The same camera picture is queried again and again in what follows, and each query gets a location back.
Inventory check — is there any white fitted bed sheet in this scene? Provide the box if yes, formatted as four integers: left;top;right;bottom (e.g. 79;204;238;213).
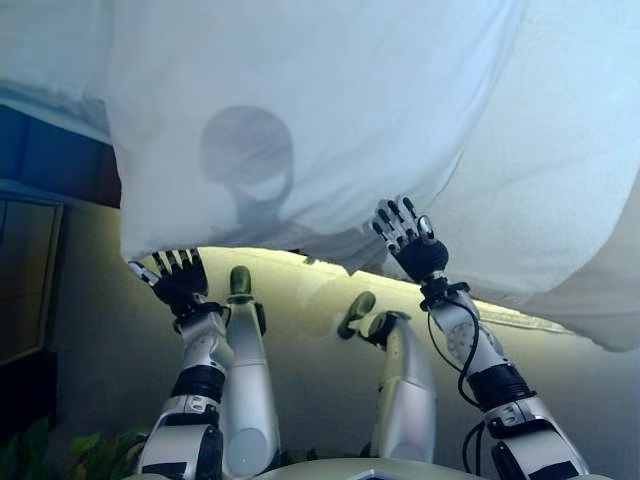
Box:
0;0;116;144

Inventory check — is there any green leafy plant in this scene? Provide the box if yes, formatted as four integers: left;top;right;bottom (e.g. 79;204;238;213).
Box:
0;417;151;480

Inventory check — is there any silver right robot leg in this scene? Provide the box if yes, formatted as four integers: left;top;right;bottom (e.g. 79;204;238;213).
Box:
337;291;436;461

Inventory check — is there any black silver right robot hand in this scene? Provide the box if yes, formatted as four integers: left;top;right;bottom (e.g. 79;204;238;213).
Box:
369;195;450;286

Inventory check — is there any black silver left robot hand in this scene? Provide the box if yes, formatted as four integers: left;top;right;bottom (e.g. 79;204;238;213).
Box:
128;248;210;316

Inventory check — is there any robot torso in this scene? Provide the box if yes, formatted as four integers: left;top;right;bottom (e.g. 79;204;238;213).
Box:
259;452;501;480

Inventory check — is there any silver robot leg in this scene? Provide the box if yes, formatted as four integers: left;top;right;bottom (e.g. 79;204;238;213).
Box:
219;266;281;476
337;291;436;461

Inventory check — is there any tufted upholstered headboard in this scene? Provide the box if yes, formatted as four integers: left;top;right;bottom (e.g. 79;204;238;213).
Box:
0;99;124;206

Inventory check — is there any white duvet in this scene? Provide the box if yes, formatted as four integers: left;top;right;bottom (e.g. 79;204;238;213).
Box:
107;0;526;281

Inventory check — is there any white textured blanket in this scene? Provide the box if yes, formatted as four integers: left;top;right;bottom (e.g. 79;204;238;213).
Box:
349;0;640;354

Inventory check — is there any dark wooden nightstand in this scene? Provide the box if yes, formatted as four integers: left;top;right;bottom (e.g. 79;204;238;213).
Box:
0;194;66;366

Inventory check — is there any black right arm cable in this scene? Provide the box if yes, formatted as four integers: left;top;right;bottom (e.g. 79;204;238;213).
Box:
422;282;501;476

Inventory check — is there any silver left robot leg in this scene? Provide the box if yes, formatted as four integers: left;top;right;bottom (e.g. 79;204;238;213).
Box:
219;266;281;476

